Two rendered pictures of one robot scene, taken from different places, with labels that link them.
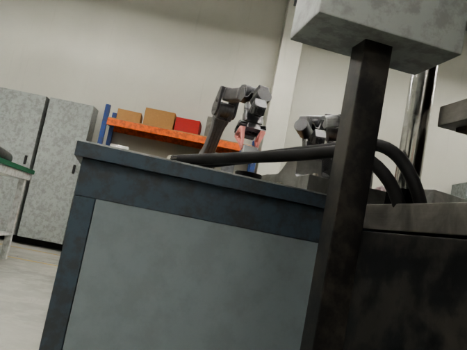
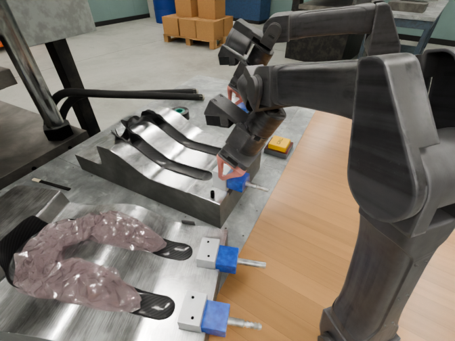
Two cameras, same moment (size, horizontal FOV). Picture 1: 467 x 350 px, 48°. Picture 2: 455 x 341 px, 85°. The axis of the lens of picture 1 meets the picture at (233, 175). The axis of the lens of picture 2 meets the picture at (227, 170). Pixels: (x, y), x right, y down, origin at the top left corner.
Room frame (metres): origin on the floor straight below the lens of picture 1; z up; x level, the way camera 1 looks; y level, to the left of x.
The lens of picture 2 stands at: (2.25, -0.64, 1.31)
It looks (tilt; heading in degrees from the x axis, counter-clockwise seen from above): 40 degrees down; 130
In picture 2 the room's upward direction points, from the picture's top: straight up
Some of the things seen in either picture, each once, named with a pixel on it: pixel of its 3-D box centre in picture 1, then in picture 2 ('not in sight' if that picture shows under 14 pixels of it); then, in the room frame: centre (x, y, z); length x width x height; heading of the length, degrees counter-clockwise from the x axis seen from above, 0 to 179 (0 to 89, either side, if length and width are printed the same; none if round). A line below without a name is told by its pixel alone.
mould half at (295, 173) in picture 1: (317, 185); (167, 151); (1.73, -0.28, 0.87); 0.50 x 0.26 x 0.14; 12
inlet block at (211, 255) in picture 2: not in sight; (232, 260); (2.10, -0.43, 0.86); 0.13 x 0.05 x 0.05; 30
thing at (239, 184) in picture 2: not in sight; (242, 181); (2.01, -0.29, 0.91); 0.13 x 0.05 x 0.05; 12
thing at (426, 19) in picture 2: not in sight; (403, 32); (1.61, 4.29, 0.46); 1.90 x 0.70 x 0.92; 92
